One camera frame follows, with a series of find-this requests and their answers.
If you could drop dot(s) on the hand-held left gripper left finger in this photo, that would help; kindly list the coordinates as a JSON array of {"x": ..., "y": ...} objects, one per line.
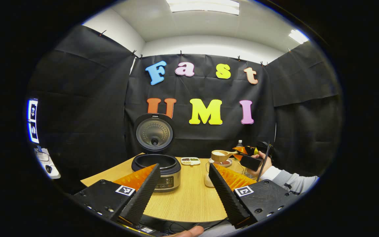
[{"x": 141, "y": 197}]

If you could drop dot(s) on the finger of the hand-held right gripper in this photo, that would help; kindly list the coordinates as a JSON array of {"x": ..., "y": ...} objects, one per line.
[{"x": 241, "y": 150}]

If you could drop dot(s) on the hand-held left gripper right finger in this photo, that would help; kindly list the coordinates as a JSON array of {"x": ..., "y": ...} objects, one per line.
[{"x": 227, "y": 197}]

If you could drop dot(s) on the clear glass rice container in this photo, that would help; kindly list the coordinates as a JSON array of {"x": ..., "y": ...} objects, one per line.
[{"x": 237, "y": 168}]

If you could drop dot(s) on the white rice portion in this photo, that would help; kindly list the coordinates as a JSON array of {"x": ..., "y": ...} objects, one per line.
[{"x": 219, "y": 153}]

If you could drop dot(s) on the white rice heap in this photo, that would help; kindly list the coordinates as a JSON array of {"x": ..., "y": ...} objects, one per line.
[{"x": 208, "y": 181}]

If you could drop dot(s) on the dark grey rice cooker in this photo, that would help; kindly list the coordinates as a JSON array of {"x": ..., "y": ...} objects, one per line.
[{"x": 168, "y": 181}]

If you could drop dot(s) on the green drink bottle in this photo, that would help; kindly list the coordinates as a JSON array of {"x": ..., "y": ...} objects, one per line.
[{"x": 239, "y": 143}]

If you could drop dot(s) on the white round plate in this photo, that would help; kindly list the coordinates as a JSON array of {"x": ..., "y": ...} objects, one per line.
[{"x": 225, "y": 163}]

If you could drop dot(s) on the white divided bean dish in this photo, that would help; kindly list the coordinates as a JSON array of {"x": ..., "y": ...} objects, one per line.
[{"x": 190, "y": 161}]

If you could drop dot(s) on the black computer mouse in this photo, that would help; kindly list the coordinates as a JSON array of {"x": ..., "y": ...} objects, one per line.
[{"x": 48, "y": 168}]

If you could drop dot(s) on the white side desk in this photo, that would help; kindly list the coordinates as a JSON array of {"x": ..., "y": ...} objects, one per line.
[{"x": 49, "y": 164}]

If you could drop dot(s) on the black backdrop cloth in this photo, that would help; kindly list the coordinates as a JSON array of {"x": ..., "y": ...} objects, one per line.
[{"x": 87, "y": 115}]

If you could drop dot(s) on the small ceiling light panel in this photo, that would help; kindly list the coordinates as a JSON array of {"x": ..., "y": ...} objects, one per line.
[{"x": 298, "y": 36}]

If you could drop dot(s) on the computer monitor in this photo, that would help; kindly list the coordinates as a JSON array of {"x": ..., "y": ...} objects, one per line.
[{"x": 33, "y": 120}]

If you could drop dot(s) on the large ceiling light panel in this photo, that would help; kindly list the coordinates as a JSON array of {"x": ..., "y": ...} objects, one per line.
[{"x": 202, "y": 6}]

